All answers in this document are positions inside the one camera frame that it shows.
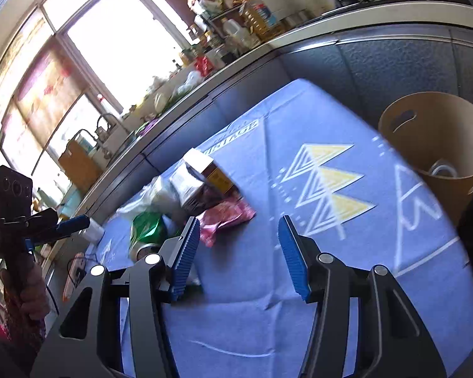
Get green snack packet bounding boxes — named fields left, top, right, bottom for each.
left=131, top=212, right=170, bottom=245

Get person's left hand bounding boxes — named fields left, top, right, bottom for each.
left=0, top=262, right=51, bottom=324

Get clear plastic bag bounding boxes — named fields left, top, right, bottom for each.
left=177, top=70, right=202, bottom=94

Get white plastic bag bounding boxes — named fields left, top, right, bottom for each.
left=116, top=176, right=190, bottom=231

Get white plastic jug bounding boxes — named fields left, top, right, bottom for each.
left=222, top=19, right=248, bottom=54

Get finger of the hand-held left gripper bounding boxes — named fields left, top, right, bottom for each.
left=33, top=215, right=92, bottom=245

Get shiny round can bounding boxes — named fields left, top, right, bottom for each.
left=128, top=243, right=161, bottom=263

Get person's left forearm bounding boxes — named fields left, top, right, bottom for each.
left=0, top=303, right=48, bottom=367

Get purple cloth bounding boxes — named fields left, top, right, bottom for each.
left=136, top=120, right=159, bottom=137

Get large cooking oil bottle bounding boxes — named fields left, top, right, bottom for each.
left=240, top=0, right=280, bottom=41

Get window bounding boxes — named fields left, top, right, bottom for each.
left=0, top=0, right=207, bottom=192

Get orange and white power strip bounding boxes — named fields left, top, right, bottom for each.
left=63, top=254, right=88, bottom=303

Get yellow and white box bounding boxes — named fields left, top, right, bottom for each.
left=182, top=148, right=237, bottom=195

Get pink snack packet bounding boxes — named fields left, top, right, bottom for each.
left=199, top=199, right=258, bottom=248

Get white plastic device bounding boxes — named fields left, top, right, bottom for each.
left=81, top=218, right=105, bottom=243

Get blue printed tablecloth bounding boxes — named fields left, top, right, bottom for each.
left=95, top=78, right=473, bottom=378

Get kitchen counter cabinet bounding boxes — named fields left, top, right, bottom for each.
left=43, top=0, right=473, bottom=284

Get black bottle rack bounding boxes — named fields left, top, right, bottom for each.
left=199, top=6, right=246, bottom=45

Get metal faucet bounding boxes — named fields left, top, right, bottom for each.
left=96, top=113, right=135, bottom=147

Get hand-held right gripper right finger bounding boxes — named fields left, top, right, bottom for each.
left=278, top=216, right=448, bottom=378

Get black cable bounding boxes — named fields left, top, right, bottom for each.
left=43, top=255, right=100, bottom=316

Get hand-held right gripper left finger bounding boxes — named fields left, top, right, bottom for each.
left=31, top=216, right=201, bottom=378

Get steel pot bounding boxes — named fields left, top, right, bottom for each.
left=279, top=11, right=313, bottom=33

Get wooden board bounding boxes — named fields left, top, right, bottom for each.
left=58, top=140, right=104, bottom=194

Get red bag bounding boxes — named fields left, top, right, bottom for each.
left=195, top=56, right=214, bottom=77

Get tan round bin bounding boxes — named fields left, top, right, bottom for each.
left=378, top=92, right=473, bottom=227

